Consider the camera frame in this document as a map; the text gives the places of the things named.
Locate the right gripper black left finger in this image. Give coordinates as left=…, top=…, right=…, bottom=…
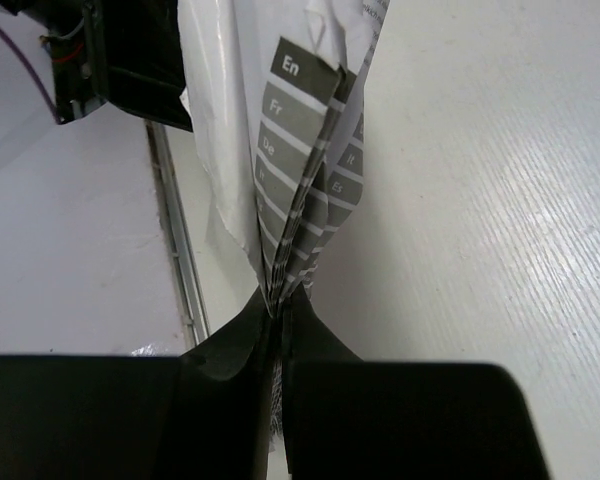
left=0, top=293, right=273, bottom=479

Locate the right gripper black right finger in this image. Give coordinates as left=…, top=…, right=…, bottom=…
left=282, top=292, right=550, bottom=479

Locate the Canon safety instructions booklet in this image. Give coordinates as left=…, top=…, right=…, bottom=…
left=177, top=1, right=389, bottom=316

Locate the aluminium front rail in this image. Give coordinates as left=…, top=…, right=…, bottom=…
left=145, top=121, right=210, bottom=349

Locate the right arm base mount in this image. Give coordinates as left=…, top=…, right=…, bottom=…
left=0, top=0, right=192, bottom=131

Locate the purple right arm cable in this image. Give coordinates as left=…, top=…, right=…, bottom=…
left=0, top=9, right=64, bottom=121

